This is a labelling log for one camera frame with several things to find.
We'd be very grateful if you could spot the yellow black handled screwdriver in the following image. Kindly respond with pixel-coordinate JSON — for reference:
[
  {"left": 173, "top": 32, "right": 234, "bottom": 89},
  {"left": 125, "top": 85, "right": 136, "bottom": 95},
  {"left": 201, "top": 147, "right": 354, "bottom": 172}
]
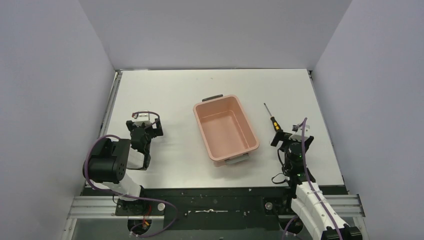
[{"left": 263, "top": 103, "right": 281, "bottom": 132}]

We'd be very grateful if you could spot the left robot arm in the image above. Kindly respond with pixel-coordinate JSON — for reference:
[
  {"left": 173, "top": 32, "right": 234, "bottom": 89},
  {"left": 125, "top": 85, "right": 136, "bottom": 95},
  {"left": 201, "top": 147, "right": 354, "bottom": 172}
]
[{"left": 82, "top": 118, "right": 164, "bottom": 216}]

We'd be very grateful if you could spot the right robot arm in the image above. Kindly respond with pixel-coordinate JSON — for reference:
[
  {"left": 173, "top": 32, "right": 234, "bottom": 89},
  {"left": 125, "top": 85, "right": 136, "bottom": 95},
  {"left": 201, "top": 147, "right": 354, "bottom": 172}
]
[{"left": 270, "top": 128, "right": 363, "bottom": 240}]

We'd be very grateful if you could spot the pink plastic bin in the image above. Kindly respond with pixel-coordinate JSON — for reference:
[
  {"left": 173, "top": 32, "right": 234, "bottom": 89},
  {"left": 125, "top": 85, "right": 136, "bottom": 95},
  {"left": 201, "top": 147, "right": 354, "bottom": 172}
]
[{"left": 193, "top": 94, "right": 260, "bottom": 167}]

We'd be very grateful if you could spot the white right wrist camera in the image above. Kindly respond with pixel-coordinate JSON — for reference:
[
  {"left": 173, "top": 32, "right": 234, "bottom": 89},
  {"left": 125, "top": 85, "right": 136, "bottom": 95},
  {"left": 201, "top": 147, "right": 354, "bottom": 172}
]
[{"left": 289, "top": 124, "right": 314, "bottom": 142}]

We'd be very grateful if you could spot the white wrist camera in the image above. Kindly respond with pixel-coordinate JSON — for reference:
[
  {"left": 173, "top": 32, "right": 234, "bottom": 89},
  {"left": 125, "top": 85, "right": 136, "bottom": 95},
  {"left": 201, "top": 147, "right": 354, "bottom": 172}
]
[
  {"left": 289, "top": 124, "right": 314, "bottom": 142},
  {"left": 132, "top": 111, "right": 151, "bottom": 127}
]

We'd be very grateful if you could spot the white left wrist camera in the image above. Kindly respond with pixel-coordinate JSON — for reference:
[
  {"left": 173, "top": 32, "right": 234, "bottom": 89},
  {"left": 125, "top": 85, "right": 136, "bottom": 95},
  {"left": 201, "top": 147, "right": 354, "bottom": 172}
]
[{"left": 132, "top": 111, "right": 151, "bottom": 127}]

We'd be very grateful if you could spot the aluminium left side rail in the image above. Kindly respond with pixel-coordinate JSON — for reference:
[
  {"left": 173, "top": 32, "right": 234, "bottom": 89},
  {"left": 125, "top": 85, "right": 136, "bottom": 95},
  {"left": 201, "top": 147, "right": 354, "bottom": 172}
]
[{"left": 98, "top": 70, "right": 122, "bottom": 137}]

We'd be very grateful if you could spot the aluminium front rail frame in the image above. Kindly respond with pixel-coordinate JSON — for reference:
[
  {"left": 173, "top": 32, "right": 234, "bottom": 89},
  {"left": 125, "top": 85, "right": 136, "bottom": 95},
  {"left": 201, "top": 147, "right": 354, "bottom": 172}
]
[{"left": 61, "top": 193, "right": 370, "bottom": 240}]

